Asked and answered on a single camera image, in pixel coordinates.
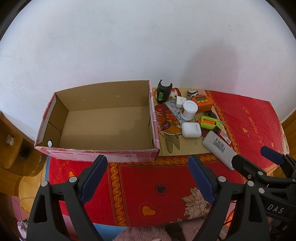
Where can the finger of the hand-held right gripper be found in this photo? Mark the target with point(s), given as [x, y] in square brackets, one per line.
[272, 154]
[245, 167]

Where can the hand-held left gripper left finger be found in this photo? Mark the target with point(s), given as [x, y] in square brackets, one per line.
[94, 179]

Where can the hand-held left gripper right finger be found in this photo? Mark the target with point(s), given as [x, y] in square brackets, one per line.
[200, 180]

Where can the white power bank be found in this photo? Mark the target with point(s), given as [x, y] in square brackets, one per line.
[217, 146]

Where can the white earbuds case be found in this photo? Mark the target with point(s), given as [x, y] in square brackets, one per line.
[190, 129]

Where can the green and orange utility knife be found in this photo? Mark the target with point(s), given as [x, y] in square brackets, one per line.
[208, 124]

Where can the pink patterned cardboard box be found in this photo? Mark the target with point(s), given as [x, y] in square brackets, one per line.
[104, 120]

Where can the black car key bunch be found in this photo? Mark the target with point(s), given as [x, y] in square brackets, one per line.
[210, 114]

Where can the white cylindrical jar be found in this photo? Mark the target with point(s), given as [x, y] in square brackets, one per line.
[189, 111]

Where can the orange digital timer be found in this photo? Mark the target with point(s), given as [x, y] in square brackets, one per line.
[203, 104]

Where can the cartoon printed card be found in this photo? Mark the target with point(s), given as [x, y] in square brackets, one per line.
[171, 106]

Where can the white charger cube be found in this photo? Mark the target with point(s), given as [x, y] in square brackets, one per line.
[180, 102]

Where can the small panda figurine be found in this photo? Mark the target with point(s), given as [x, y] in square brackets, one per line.
[192, 92]

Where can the black holder with green label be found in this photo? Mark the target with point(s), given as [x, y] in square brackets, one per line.
[163, 91]

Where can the red printed tablecloth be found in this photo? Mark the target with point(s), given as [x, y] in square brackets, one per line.
[143, 185]

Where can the blue sheet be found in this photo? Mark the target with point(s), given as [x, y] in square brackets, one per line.
[108, 231]

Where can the wooden shelf unit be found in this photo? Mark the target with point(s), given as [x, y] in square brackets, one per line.
[11, 160]

